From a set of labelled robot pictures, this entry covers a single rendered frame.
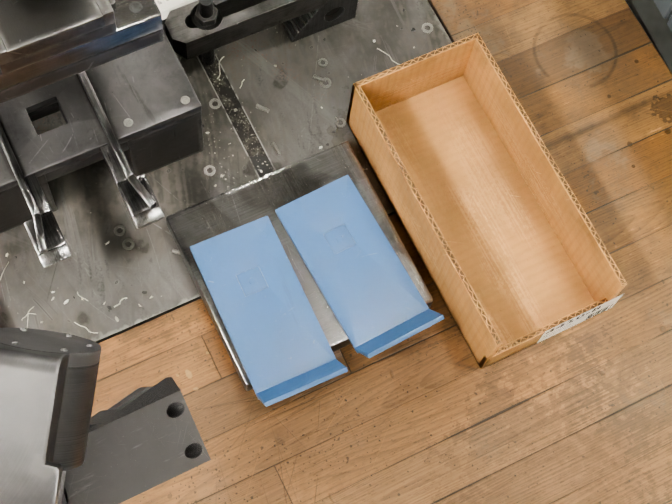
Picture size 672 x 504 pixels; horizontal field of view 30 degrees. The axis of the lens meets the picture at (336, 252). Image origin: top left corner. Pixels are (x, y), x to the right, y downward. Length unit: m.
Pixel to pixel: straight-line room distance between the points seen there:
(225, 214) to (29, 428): 0.49
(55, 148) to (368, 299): 0.28
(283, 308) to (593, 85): 0.36
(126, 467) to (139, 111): 0.41
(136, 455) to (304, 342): 0.35
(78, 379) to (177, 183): 0.49
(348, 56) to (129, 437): 0.55
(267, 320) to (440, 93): 0.27
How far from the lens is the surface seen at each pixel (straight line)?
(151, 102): 1.02
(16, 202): 1.04
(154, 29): 0.89
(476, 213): 1.09
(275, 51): 1.14
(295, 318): 1.02
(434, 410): 1.03
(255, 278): 1.03
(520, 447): 1.04
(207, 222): 1.05
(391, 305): 1.03
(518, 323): 1.06
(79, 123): 1.02
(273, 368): 1.00
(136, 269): 1.06
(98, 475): 0.68
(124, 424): 0.68
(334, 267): 1.03
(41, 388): 0.59
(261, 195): 1.06
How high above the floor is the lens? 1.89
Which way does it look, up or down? 69 degrees down
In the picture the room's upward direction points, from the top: 12 degrees clockwise
